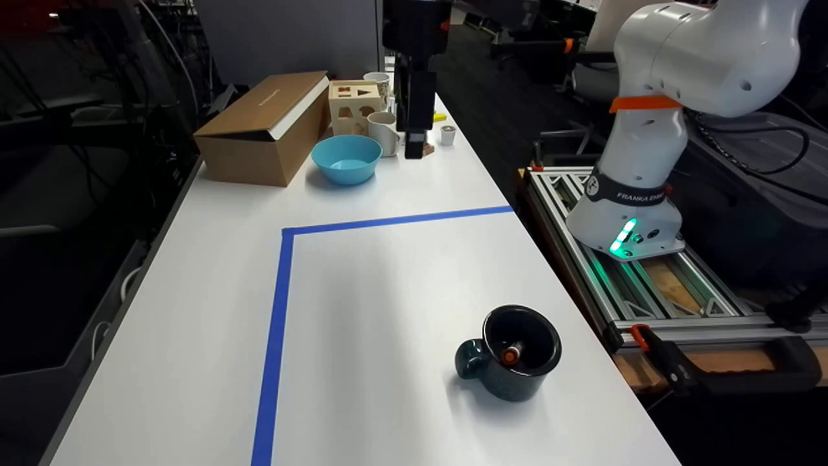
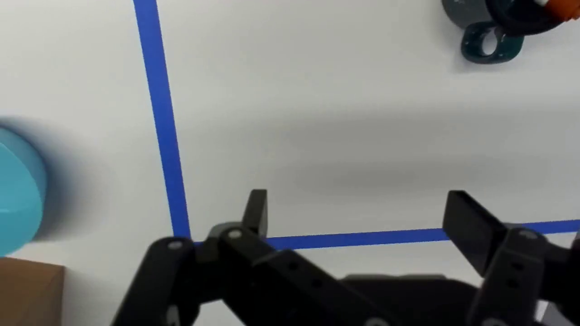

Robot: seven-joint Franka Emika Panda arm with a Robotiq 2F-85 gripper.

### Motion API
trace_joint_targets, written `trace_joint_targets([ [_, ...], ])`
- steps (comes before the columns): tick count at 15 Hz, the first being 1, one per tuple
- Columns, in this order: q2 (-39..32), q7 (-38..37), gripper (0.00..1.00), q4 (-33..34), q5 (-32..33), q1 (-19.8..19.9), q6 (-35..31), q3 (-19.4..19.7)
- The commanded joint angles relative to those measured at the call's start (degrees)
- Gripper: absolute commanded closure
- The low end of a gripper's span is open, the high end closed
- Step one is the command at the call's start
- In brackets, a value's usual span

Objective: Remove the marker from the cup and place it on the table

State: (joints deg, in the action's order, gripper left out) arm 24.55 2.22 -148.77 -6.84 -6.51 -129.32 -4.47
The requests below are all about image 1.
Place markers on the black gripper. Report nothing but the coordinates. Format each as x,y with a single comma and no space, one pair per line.
419,100

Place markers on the orange capped whiteboard marker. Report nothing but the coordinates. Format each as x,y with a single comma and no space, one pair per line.
513,352

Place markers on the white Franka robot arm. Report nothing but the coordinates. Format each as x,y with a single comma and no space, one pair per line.
680,53

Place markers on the small white cup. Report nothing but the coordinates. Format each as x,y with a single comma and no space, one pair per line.
445,135

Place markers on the white ceramic mug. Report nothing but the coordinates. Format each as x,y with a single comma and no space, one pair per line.
380,132

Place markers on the light blue plastic bowl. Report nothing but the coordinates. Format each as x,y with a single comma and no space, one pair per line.
344,164

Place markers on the wooden shape sorter box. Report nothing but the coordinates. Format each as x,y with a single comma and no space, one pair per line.
350,107

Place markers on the short blue tape line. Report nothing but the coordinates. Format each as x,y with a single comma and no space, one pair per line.
397,219

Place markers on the brown cardboard box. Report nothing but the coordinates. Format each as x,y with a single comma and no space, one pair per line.
259,131

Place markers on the long blue tape line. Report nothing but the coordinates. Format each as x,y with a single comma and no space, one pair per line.
274,344

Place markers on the dark blue ceramic mug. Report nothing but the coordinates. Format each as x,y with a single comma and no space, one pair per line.
517,379

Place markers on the black storage case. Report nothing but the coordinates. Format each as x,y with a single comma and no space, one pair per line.
750,224

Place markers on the black orange bar clamp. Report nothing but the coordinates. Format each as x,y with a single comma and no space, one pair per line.
741,357

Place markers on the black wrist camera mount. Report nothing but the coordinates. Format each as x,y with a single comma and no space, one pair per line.
416,34

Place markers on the aluminium rail cart frame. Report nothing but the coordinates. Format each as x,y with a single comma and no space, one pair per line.
638,293

